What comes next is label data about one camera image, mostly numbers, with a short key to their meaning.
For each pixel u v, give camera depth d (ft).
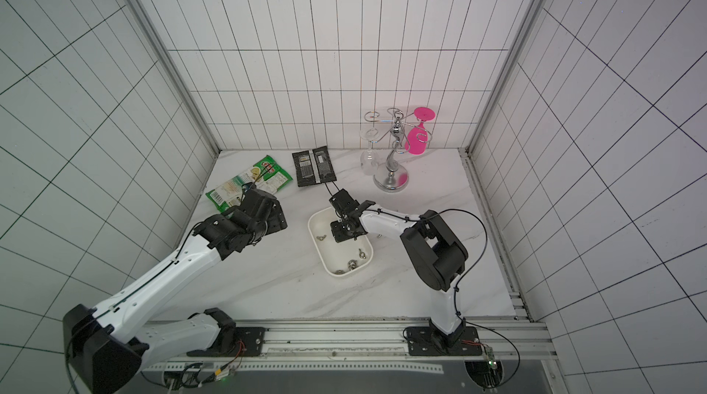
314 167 3.66
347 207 2.42
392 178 3.61
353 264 2.83
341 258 2.81
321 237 3.03
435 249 1.68
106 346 1.20
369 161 3.17
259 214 1.94
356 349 2.38
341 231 2.71
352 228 2.24
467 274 1.72
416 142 3.22
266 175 3.63
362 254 2.93
